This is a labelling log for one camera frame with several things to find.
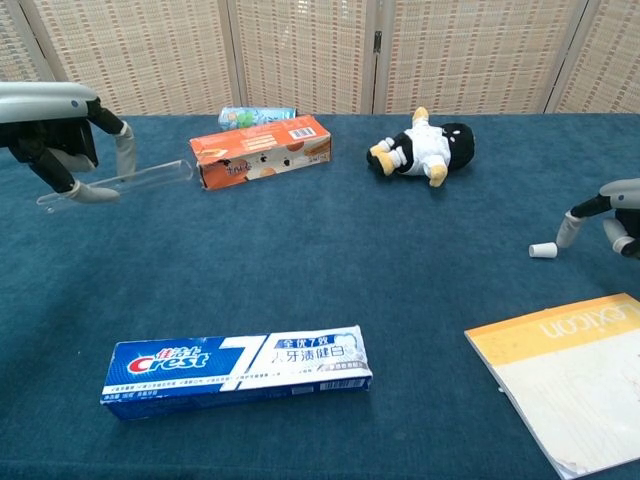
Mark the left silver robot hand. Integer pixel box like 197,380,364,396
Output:
0,81,137,206

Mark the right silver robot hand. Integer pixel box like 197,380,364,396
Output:
555,178,640,260

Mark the clear glass tube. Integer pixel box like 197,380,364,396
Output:
36,158,194,214

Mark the yellow white notebook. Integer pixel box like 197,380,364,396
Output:
464,292,640,480

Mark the light blue drink can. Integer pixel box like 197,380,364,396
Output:
218,105,298,133

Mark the black white plush toy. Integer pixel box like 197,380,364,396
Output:
366,106,475,189

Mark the orange snack box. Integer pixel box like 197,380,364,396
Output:
189,114,333,192

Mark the bamboo folding screen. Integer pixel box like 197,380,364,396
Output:
0,0,640,117

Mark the teal table cloth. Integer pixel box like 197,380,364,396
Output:
0,113,640,480

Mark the blue Crest toothpaste box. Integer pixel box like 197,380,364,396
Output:
99,324,374,421

